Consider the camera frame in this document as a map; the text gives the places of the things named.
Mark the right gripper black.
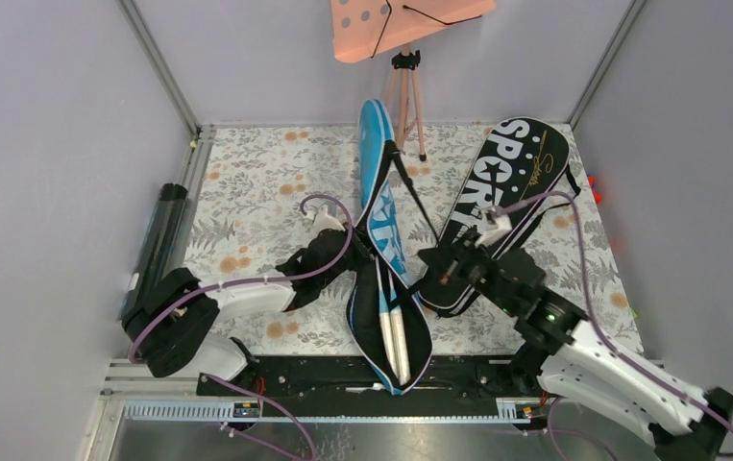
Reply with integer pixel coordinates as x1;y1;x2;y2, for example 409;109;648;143
415;231;518;316

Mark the blue racket bag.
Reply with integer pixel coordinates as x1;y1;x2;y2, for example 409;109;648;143
346;99;433;396

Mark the blue racket white grip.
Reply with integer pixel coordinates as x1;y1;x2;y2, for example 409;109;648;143
389;277;411;385

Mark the black sport racket bag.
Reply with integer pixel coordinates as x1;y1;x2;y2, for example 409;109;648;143
418;117;581;317

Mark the black shuttlecock tube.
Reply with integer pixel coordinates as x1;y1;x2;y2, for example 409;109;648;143
120;182;188;320

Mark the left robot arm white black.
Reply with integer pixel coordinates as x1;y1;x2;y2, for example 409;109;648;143
122;229;370;395

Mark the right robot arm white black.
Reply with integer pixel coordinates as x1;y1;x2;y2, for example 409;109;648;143
419;231;733;460

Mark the floral table mat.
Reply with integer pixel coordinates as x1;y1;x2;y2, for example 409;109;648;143
184;125;643;355

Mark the pink music stand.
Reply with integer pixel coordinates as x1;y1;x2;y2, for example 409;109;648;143
329;0;496;161

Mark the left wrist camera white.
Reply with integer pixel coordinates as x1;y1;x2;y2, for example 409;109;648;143
307;207;346;234

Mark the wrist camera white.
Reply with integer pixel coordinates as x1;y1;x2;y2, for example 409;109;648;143
475;207;512;247
307;207;346;234

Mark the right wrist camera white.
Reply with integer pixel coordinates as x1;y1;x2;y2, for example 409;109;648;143
475;207;512;247

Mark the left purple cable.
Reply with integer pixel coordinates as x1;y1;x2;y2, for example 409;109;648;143
127;193;355;461

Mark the purple cable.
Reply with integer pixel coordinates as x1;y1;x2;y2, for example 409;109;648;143
127;193;355;461
490;190;733;461

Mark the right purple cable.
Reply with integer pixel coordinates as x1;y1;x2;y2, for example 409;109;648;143
490;190;733;461

